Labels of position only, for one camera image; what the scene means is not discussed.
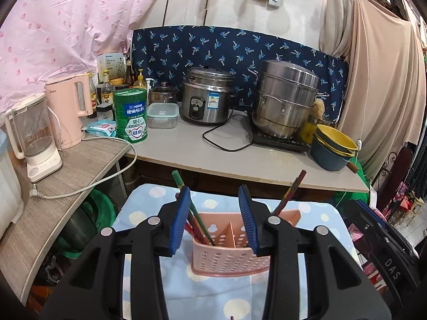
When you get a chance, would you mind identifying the steel rice cooker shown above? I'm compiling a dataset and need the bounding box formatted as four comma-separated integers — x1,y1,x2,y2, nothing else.
180,66,238,127

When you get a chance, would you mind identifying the green chopstick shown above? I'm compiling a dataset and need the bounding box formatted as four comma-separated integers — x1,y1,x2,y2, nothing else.
171,170,218,248

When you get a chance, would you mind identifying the wooden side counter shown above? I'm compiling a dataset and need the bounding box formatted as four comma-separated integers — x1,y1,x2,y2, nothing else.
0,133,138,305

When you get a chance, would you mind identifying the pink electric kettle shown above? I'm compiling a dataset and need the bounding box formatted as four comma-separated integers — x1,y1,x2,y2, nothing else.
45,75,93,149

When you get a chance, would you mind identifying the navy leaf print cloth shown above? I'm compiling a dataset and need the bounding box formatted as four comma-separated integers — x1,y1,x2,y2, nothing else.
129,25,350,121

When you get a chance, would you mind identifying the yellow pump dispenser bottle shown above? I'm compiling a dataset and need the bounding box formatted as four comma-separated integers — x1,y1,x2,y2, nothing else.
133,69,148,90

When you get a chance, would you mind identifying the green plastic bag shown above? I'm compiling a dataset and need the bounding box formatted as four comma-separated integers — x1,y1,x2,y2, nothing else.
353,161,368,188

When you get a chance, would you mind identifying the dark red chopstick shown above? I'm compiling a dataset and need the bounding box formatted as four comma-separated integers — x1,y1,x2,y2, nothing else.
273,170,308,217
272,176,301,217

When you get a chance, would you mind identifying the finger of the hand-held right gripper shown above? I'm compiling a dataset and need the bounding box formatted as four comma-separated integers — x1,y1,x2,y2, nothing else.
343,202,406,264
354,199,419,258

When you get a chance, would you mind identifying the white power cable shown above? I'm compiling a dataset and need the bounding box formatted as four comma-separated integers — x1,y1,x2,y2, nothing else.
30,136,138,201

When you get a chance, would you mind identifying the green basin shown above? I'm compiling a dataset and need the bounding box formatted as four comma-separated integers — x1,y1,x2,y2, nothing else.
61,188,116,259

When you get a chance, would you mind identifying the black metal chair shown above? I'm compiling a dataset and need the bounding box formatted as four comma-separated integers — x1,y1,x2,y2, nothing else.
376,143,415,208

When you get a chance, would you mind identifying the black induction cooktop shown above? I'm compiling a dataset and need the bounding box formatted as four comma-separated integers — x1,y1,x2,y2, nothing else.
250,129,311,154

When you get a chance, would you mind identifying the brown glass bottle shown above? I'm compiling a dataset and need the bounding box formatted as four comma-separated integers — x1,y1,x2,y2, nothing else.
124,60,135,86

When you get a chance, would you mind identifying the pink perforated utensil basket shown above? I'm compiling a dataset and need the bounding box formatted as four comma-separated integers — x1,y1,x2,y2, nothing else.
191,208,301,279

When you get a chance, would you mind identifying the grey counter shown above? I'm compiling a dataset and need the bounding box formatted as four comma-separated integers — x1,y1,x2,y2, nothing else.
125,109,371,194

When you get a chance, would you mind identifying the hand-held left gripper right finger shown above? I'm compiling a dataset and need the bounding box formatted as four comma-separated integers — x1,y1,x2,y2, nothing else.
238,184,392,320

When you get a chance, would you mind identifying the white carton box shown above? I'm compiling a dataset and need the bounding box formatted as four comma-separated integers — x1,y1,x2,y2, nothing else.
96,53,128,84

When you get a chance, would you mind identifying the wet wipes pack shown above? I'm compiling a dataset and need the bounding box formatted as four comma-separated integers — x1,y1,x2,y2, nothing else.
84,121,117,138

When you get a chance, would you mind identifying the steel stacked steamer pot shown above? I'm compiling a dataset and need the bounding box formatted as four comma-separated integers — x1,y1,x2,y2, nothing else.
248,59,330,140

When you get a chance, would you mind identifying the white blender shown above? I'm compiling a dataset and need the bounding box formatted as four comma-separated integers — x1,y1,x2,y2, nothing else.
5,93,64,183

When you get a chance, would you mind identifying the pink printed cloth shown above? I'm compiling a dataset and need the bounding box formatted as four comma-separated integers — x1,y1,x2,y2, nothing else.
381,183,415,221

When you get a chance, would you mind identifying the dark soy sauce bottle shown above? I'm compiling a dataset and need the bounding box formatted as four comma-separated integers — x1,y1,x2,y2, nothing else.
88,72,98,119

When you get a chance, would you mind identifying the blue planet print tablecloth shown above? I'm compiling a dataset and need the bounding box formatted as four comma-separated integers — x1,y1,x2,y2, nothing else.
112,184,365,320

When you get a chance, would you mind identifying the pink dotted curtain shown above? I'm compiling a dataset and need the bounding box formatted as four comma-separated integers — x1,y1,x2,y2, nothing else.
0,0,178,114

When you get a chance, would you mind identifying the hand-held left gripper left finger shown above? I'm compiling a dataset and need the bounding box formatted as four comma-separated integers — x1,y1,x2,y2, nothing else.
39,186,192,320

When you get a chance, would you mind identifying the small steel lidded pot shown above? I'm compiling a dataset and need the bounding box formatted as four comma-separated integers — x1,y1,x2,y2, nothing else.
148,81,181,106

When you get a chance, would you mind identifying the black power cable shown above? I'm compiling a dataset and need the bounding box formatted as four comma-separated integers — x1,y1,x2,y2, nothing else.
202,111,255,151

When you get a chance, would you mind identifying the beige curtain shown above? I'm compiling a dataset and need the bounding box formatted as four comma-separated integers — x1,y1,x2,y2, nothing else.
319,0,427,188

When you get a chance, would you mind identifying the clear food container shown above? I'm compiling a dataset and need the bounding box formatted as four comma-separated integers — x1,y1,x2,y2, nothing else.
146,102,180,129

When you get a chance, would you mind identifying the green tin can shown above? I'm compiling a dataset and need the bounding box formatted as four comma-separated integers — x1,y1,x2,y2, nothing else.
113,88,150,141

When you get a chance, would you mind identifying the white dish drainer box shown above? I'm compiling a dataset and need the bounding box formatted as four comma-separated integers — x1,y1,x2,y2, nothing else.
0,129,25,238

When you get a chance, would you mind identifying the yellow bowl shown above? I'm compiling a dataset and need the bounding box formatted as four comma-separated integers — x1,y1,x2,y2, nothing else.
314,123,359,158

